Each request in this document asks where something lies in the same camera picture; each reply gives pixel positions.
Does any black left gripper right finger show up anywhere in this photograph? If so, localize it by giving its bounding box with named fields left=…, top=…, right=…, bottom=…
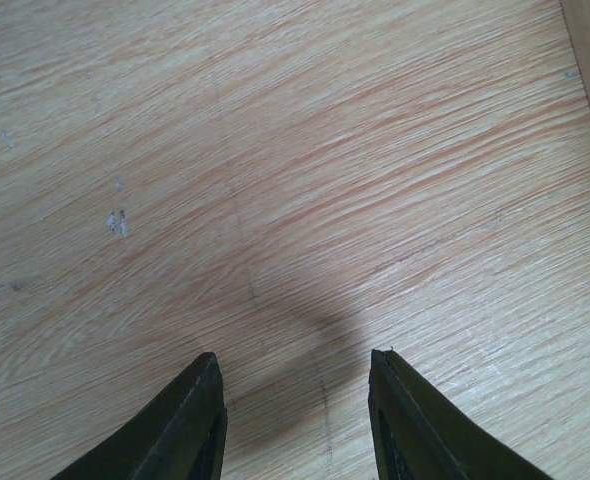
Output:
left=368, top=350, right=549, bottom=479

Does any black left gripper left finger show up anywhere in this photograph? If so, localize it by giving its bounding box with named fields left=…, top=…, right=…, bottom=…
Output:
left=54, top=352, right=228, bottom=479

